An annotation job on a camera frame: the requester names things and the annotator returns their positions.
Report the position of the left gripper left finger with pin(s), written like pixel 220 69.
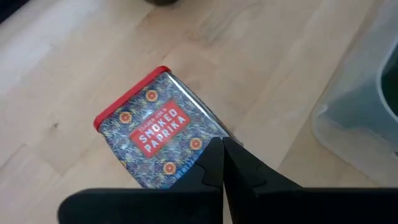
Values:
pixel 155 205

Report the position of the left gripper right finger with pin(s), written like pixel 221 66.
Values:
pixel 280 205

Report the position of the paprika tin red lid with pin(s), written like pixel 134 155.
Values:
pixel 155 130

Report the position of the clear plastic bin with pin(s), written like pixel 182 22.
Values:
pixel 351 124

